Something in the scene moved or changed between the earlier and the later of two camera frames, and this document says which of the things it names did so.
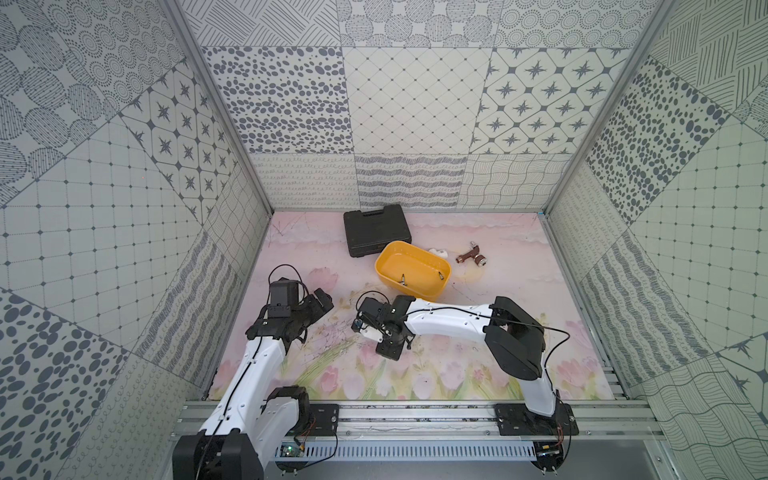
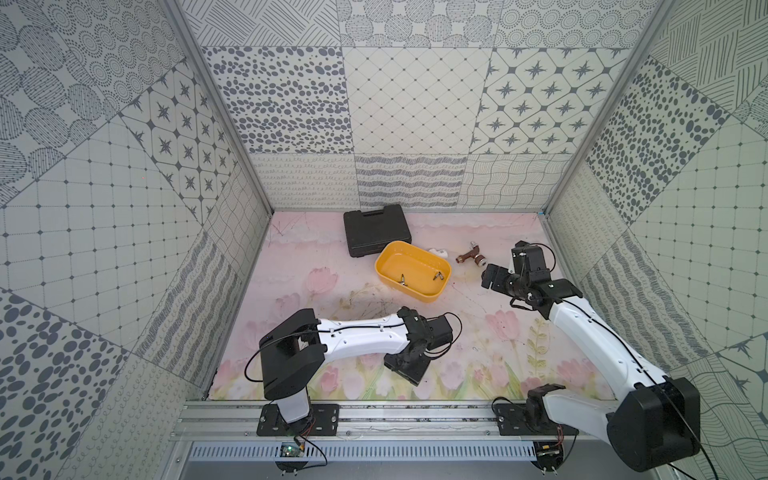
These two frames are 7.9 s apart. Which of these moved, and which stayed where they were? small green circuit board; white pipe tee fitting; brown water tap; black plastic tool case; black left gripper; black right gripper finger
Moved: black right gripper finger; black left gripper
Stayed: white pipe tee fitting; brown water tap; small green circuit board; black plastic tool case
